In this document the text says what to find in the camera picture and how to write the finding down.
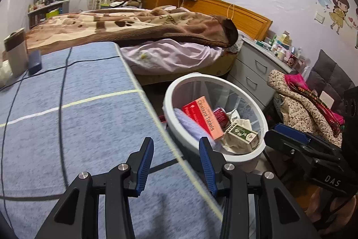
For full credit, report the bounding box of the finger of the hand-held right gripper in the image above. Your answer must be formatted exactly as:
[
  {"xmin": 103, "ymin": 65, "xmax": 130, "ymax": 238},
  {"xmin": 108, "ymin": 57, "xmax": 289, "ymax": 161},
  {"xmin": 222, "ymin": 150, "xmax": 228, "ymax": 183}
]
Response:
[
  {"xmin": 275, "ymin": 124, "xmax": 340, "ymax": 157},
  {"xmin": 264, "ymin": 130, "xmax": 317, "ymax": 170}
]

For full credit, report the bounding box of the floral quilted garment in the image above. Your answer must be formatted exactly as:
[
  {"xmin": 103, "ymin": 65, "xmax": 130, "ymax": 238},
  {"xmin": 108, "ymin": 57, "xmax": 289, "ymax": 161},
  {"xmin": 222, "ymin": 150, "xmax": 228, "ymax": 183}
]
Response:
[{"xmin": 267, "ymin": 69, "xmax": 343, "ymax": 147}]

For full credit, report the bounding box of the row of cosmetic bottles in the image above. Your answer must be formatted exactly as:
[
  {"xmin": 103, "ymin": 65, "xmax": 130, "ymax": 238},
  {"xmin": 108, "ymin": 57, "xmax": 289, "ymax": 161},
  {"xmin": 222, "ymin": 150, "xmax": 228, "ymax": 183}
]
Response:
[{"xmin": 28, "ymin": 0, "xmax": 53, "ymax": 11}]

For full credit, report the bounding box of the beige tissue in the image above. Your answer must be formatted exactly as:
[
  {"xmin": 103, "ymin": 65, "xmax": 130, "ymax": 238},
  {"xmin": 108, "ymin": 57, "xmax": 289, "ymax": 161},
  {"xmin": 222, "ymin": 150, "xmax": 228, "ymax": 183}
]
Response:
[{"xmin": 221, "ymin": 119, "xmax": 254, "ymax": 155}]

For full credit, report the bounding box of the brown printed blanket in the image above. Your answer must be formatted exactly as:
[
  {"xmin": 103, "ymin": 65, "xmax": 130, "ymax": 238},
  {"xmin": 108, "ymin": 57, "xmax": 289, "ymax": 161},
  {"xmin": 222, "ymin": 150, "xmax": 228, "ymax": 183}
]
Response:
[{"xmin": 24, "ymin": 6, "xmax": 239, "ymax": 49}]

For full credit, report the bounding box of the pink cloth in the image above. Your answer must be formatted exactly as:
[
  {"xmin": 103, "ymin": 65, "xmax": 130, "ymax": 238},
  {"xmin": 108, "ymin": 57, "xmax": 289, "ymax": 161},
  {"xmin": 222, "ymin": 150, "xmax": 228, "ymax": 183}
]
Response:
[{"xmin": 284, "ymin": 73, "xmax": 346, "ymax": 136}]

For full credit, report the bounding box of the grey sofa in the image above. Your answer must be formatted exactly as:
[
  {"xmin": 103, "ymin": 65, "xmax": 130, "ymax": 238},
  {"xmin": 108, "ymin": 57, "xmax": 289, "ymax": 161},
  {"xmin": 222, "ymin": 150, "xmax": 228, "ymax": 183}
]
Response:
[{"xmin": 306, "ymin": 49, "xmax": 356, "ymax": 105}]

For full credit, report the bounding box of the grey drawer cabinet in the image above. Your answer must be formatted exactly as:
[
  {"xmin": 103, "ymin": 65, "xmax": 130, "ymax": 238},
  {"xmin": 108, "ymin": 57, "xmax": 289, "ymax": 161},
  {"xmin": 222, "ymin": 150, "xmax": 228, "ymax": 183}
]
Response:
[{"xmin": 228, "ymin": 37, "xmax": 297, "ymax": 109}]

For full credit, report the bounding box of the grey desk shelf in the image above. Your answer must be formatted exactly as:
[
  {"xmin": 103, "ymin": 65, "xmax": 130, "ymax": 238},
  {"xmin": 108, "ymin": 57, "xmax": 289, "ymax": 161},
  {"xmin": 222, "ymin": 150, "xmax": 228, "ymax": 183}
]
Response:
[{"xmin": 27, "ymin": 0, "xmax": 70, "ymax": 29}]

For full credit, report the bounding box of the cluster of medicine bottles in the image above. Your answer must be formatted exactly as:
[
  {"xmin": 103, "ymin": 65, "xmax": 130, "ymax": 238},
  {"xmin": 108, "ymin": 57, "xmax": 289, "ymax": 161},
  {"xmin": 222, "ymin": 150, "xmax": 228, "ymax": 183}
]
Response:
[{"xmin": 256, "ymin": 30, "xmax": 308, "ymax": 69}]

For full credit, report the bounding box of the pink bed sheet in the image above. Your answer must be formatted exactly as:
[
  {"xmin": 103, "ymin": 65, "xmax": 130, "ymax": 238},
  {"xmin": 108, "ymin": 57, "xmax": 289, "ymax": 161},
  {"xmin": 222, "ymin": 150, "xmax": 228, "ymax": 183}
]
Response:
[{"xmin": 119, "ymin": 39, "xmax": 244, "ymax": 75}]

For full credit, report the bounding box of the wooden headboard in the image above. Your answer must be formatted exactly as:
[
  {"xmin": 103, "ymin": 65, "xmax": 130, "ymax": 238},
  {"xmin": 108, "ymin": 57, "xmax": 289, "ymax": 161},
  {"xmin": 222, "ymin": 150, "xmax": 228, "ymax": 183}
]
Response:
[{"xmin": 179, "ymin": 0, "xmax": 273, "ymax": 42}]

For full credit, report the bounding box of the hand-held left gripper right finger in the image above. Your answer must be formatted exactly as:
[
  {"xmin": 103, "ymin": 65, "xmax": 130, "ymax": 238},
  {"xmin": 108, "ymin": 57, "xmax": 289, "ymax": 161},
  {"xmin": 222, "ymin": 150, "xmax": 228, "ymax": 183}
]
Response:
[{"xmin": 198, "ymin": 137, "xmax": 319, "ymax": 239}]

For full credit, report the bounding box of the red cartoon drink can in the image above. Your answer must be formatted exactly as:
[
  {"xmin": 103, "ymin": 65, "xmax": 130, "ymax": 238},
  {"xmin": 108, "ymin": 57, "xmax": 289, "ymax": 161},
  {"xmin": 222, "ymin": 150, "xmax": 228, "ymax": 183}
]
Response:
[{"xmin": 213, "ymin": 107, "xmax": 231, "ymax": 130}]

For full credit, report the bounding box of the person's right hand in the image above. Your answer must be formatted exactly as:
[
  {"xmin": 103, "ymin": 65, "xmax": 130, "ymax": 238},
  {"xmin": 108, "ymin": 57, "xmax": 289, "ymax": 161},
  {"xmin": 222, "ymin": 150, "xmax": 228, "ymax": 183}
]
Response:
[{"xmin": 306, "ymin": 186, "xmax": 358, "ymax": 231}]

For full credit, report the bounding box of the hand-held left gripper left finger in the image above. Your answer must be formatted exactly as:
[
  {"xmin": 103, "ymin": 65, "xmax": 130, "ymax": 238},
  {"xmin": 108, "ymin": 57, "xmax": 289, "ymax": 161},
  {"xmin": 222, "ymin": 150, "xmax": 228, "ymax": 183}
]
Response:
[{"xmin": 38, "ymin": 137, "xmax": 155, "ymax": 239}]

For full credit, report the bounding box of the beige and brown cup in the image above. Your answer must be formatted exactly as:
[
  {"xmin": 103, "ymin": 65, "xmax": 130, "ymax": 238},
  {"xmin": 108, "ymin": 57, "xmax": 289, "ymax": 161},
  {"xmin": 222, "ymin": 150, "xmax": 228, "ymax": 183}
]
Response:
[{"xmin": 4, "ymin": 28, "xmax": 28, "ymax": 78}]

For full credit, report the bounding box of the white round waste bin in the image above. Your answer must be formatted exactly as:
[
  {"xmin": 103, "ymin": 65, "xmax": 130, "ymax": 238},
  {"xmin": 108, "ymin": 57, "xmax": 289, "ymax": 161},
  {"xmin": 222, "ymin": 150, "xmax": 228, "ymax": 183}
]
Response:
[{"xmin": 163, "ymin": 74, "xmax": 268, "ymax": 172}]

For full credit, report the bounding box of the orange tablet box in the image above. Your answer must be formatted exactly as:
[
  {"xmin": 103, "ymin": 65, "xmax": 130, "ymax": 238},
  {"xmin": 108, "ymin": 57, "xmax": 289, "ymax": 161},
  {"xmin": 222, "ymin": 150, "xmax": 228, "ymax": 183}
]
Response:
[{"xmin": 182, "ymin": 97, "xmax": 225, "ymax": 141}]

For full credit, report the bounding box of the dark blue glasses case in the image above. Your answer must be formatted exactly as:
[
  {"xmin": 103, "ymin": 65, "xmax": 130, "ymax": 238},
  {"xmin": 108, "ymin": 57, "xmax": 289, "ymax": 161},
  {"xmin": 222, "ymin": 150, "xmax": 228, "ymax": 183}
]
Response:
[{"xmin": 27, "ymin": 50, "xmax": 42, "ymax": 75}]

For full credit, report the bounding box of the cartoon girl wall sticker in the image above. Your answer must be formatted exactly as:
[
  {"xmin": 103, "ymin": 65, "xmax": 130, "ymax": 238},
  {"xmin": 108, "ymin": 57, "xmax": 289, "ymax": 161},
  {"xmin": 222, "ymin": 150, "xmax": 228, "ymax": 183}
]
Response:
[{"xmin": 328, "ymin": 0, "xmax": 358, "ymax": 49}]

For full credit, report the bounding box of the tissue box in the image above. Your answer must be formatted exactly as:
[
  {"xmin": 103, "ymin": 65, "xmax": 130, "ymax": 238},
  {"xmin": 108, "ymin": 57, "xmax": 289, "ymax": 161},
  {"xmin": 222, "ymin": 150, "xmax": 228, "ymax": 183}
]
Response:
[{"xmin": 0, "ymin": 61, "xmax": 13, "ymax": 87}]

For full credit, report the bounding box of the green and white small box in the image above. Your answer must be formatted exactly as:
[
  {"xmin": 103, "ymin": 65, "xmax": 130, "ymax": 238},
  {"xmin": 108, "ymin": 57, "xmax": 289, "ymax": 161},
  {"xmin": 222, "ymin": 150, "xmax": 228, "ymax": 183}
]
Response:
[{"xmin": 225, "ymin": 123, "xmax": 259, "ymax": 150}]

